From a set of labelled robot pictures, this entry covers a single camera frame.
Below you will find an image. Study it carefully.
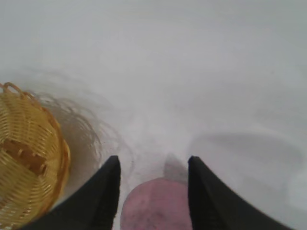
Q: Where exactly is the yellow woven wicker basket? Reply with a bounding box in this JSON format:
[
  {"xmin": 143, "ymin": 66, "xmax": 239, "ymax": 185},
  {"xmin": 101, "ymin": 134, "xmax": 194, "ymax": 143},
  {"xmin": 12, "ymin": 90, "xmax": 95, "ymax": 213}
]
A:
[{"xmin": 0, "ymin": 82, "xmax": 71, "ymax": 230}]

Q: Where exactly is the pink peach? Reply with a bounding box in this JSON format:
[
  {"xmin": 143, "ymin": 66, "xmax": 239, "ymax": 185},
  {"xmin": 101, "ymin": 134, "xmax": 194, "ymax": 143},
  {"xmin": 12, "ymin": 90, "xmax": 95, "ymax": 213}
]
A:
[{"xmin": 120, "ymin": 178, "xmax": 192, "ymax": 230}]

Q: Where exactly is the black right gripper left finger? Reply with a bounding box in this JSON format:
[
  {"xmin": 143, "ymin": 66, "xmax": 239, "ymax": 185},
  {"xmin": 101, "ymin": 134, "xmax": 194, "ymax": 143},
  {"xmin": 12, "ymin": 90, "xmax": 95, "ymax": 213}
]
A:
[{"xmin": 20, "ymin": 155, "xmax": 121, "ymax": 230}]

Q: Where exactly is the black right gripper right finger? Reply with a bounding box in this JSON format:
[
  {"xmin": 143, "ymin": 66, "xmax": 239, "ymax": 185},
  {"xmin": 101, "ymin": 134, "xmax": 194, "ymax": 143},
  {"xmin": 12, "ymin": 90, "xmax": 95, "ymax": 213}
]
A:
[{"xmin": 188, "ymin": 156, "xmax": 294, "ymax": 230}]

